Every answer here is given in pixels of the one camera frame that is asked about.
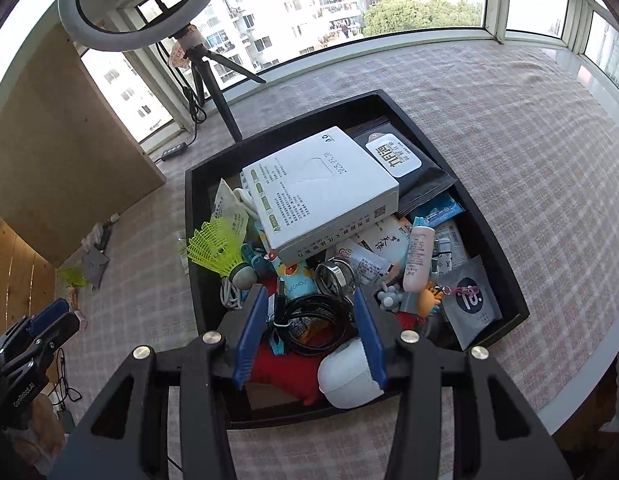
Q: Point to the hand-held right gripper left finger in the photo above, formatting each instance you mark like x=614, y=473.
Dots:
x=252, y=330

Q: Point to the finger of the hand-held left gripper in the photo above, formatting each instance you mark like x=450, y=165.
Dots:
x=44, y=345
x=49, y=316

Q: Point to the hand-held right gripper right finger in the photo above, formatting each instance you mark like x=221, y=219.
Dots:
x=369, y=340

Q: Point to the white round device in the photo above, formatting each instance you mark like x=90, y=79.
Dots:
x=344, y=377

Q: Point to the orange toy figure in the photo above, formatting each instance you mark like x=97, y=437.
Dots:
x=429, y=301

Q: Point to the metal clip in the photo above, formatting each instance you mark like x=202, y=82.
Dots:
x=334, y=275

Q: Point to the blue clothespin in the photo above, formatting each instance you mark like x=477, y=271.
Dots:
x=252, y=255

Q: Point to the yellow shuttlecock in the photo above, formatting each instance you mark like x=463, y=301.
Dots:
x=214, y=250

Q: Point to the pink white small bottle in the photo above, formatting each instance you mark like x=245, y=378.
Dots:
x=418, y=260

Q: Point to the white printed sachet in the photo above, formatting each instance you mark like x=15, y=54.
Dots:
x=229, y=210

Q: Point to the white printed cardboard box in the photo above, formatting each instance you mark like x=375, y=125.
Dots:
x=314, y=180

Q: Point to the black tray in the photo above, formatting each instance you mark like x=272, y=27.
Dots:
x=482, y=220

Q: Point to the pink checked cloth desktop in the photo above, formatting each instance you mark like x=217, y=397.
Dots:
x=514, y=135

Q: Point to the person's left hand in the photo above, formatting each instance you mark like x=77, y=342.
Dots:
x=39, y=427

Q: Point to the grey mouse figure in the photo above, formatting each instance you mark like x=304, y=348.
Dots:
x=389, y=300

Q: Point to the red toy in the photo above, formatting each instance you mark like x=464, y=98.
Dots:
x=274, y=370

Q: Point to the pine wood board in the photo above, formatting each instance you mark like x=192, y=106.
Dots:
x=14, y=270

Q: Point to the blue orange snack packet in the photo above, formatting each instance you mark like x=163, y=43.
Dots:
x=294, y=282

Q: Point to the white sachet red logo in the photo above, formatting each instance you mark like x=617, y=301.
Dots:
x=362, y=262

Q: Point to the crumpled white packet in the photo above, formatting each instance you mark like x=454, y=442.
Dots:
x=95, y=235

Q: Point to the green white lip balm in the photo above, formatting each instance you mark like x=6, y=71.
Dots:
x=106, y=237

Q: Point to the white packet black brushwork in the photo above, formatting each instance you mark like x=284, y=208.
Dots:
x=384, y=237

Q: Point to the white black printed packet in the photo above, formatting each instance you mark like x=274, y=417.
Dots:
x=449, y=250

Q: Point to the blue wipe packet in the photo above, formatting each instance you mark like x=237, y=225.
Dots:
x=439, y=211

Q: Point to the black packet white label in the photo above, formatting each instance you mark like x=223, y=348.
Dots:
x=424, y=170

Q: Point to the black tripod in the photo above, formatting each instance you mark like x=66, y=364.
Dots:
x=217, y=92

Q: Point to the white window frame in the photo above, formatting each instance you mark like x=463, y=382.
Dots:
x=495, y=0

